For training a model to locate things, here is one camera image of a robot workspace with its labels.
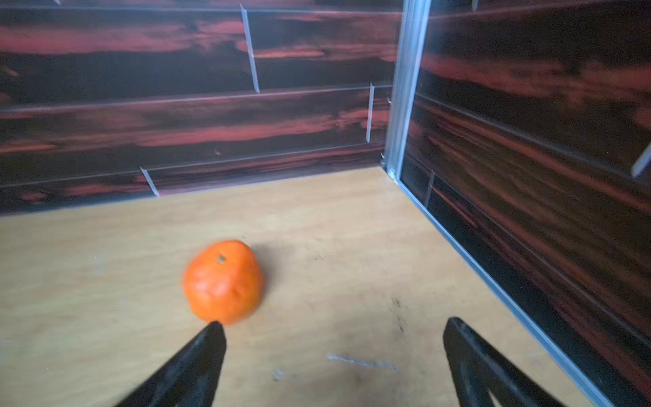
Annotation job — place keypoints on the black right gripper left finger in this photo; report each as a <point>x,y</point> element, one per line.
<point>189,378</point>

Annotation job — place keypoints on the aluminium corner post right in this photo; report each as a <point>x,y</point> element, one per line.
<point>411,42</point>

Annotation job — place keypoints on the orange mandarin fruit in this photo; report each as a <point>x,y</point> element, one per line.
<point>224,283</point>

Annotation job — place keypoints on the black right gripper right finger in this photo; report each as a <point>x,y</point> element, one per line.
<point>481,374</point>

